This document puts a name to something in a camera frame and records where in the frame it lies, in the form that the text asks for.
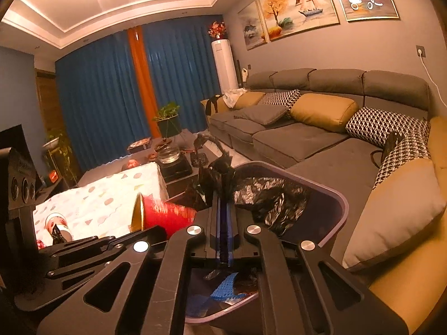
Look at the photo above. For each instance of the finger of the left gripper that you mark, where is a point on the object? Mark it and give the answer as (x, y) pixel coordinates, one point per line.
(153, 235)
(91, 248)

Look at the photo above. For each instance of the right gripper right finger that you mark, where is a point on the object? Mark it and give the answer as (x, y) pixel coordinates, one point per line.
(302, 289)

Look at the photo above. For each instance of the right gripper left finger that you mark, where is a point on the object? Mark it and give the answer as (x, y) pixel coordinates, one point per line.
(142, 291)

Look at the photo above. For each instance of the red gold paper cup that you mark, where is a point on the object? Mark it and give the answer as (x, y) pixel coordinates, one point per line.
(149, 212)

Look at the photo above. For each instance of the blue foam net sheet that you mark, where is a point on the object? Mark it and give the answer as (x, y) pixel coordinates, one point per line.
(218, 290)

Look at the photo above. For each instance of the black plastic bag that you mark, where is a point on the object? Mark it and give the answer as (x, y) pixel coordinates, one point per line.
(214, 178)
(277, 203)

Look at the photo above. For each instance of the dark plastic trash bin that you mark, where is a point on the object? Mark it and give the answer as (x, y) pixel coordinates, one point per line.
(233, 254)

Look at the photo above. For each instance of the patterned white tablecloth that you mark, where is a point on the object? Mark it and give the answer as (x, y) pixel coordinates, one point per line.
(102, 208)

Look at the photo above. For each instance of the glass teapot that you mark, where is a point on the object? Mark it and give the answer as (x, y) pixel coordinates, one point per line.
(167, 153)

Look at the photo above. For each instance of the plant on stand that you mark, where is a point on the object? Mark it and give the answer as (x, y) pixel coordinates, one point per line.
(59, 155)

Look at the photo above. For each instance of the potted green plant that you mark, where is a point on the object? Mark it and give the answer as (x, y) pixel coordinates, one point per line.
(167, 119)

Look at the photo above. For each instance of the mustard sofa chaise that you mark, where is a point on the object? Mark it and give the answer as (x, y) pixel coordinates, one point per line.
(413, 284)

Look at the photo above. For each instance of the grey beige cushion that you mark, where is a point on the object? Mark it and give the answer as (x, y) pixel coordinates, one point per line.
(399, 213)

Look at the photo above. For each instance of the blue curtains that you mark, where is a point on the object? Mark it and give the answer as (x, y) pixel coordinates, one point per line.
(100, 97)

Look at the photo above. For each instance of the white cloth on sofa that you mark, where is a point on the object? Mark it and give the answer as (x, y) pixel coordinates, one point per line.
(231, 96)

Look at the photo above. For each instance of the far mustard cushion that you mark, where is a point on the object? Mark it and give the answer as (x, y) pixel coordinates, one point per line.
(248, 99)

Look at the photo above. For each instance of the mustard cushion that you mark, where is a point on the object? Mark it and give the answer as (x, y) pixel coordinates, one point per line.
(328, 112)
(248, 99)

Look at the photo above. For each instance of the grey sectional sofa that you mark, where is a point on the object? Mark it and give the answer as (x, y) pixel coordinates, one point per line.
(337, 160)

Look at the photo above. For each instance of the white standing air conditioner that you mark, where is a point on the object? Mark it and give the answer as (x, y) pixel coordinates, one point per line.
(223, 59)

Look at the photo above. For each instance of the far patterned cushion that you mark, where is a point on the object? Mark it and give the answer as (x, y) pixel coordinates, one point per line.
(286, 99)

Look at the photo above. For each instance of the black white patterned cushion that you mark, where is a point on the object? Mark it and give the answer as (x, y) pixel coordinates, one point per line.
(399, 137)

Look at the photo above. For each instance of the orange curtain strip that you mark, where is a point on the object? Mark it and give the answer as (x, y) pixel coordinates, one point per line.
(143, 77)

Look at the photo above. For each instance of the red flower decoration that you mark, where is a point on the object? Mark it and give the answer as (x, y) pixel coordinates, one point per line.
(217, 30)

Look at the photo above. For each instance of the left small painting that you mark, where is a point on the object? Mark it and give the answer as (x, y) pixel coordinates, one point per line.
(252, 26)

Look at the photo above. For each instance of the sailboat painting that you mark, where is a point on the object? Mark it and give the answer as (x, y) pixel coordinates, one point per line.
(288, 17)

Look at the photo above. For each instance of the wall socket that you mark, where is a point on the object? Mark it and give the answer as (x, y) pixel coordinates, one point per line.
(421, 51)

